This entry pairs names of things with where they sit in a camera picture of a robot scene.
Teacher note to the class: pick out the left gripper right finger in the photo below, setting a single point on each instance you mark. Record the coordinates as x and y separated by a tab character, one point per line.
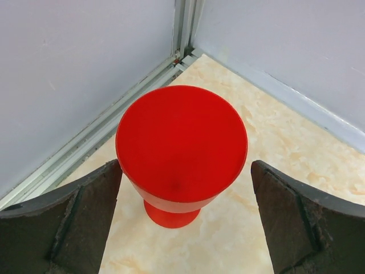
307	230

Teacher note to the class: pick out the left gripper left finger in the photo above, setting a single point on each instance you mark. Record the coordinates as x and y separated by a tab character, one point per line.
64	230

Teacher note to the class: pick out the red wine glass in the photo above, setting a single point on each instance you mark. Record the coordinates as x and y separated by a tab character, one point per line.
180	147

